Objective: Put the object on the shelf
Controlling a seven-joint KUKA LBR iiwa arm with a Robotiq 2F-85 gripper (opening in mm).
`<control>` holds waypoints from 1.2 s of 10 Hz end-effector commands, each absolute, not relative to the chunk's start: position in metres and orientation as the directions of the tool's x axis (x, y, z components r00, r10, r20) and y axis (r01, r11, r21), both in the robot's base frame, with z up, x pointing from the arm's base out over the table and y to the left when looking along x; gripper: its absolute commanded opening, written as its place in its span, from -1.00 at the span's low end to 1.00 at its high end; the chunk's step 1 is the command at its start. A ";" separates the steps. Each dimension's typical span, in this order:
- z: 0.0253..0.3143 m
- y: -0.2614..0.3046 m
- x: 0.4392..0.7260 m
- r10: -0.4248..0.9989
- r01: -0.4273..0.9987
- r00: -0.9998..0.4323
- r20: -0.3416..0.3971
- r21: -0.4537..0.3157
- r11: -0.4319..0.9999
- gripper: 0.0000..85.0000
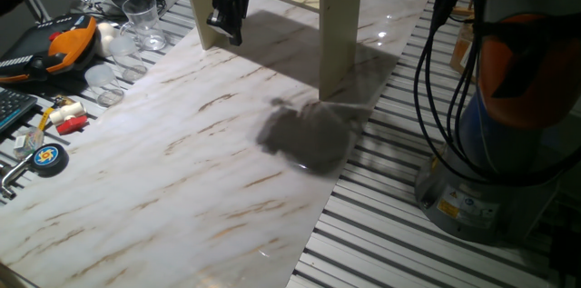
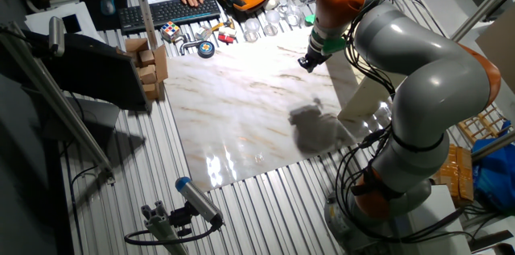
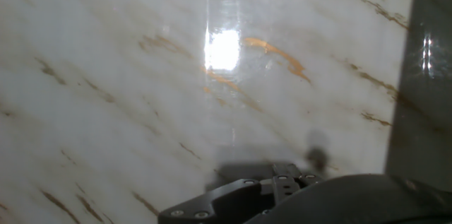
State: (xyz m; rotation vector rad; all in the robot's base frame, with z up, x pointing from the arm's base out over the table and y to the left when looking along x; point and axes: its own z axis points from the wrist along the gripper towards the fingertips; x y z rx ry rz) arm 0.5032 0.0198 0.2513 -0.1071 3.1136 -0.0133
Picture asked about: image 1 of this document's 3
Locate marble pattern mat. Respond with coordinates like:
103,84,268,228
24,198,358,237
0,0,428,288

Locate wooden rack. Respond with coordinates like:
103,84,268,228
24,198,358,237
447,0,478,80

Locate black keyboard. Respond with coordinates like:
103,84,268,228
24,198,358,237
0,87,39,134

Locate black puck blue label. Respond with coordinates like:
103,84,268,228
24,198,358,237
30,143,71,178

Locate black orange teach pendant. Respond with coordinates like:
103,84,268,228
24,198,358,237
0,13,99,84

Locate cream wooden shelf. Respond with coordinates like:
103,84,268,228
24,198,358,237
180,0,364,102

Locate metal faucet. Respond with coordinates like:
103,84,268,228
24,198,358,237
0,154,36,201

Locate white rounded plastic object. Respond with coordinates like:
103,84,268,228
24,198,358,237
94,22,121,58

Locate brass fitting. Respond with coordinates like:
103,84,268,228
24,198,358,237
51,94,76,110

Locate clear bag colourful bits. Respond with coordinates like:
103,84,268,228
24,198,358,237
13,126,45,162

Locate clear glass mug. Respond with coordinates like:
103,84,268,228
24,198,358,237
119,0,168,52

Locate yellow strap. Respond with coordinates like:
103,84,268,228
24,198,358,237
36,105,56,133

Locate white pipe valve red handle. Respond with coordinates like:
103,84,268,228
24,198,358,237
48,101,90,136

